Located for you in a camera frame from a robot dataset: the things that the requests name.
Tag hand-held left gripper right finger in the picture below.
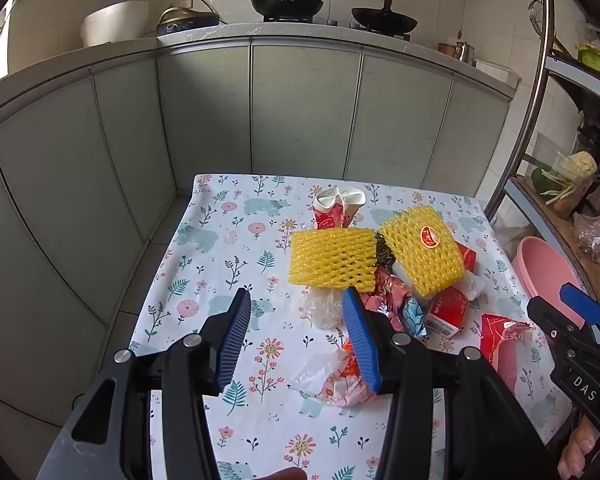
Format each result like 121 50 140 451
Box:
341 286 556 480

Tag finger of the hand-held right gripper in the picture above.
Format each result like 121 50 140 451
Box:
526 282 600 361

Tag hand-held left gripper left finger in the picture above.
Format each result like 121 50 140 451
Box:
37 287 253 480

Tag white orange plastic bag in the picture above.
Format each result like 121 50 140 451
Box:
287 340 381 406

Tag pink plastic basin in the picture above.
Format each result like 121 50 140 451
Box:
511 236 588 331

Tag clear plastic wrap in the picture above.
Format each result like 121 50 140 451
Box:
300 287 348 331

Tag pink foil wrapper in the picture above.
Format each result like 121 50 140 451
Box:
360 270 416 331

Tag blue candy wrapper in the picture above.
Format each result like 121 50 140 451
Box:
402 300 428 338

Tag plain yellow foam net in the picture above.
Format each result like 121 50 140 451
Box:
289 227 378 293

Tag red snack packet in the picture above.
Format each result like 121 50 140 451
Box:
480 312 556 401

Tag red and white carton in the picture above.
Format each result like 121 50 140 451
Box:
426 287 470 338

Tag dark wrapper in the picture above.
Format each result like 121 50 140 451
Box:
375 232 398 268

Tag yellow foam net red sticker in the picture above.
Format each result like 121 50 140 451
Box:
382 205 466 298

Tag white plastic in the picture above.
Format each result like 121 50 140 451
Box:
457 270 487 303

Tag red box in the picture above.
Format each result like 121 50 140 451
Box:
452 240 478 273

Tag crushed red paper cup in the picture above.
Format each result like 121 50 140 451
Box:
312 187 348 231
340 187 367 226

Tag person's foot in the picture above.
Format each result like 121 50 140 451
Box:
557 417 600 480

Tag clear plastic bag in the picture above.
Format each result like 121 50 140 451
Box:
572 212 600 264

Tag floral tablecloth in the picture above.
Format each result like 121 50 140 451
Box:
130 174 576 480

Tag green onions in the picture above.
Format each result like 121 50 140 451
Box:
540 169 600 201

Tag dark green vegetable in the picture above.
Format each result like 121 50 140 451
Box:
531 165 557 194

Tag cauliflower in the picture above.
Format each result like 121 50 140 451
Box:
570 151 599 179

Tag black blender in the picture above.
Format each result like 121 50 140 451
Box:
577 120 600 171

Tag metal storage rack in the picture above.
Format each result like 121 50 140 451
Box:
482 0 600 311

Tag grey kitchen counter cabinet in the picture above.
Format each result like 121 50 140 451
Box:
0 22 523 411

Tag white box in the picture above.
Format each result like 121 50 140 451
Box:
475 60 520 87

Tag copper kettle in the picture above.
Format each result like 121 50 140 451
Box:
437 40 476 64

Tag metal strainer ladle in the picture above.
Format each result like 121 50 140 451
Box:
528 0 565 52

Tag dark electric cooker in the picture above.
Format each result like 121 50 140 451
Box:
156 5 222 38

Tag white plastic tub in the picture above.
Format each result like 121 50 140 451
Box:
81 1 151 47

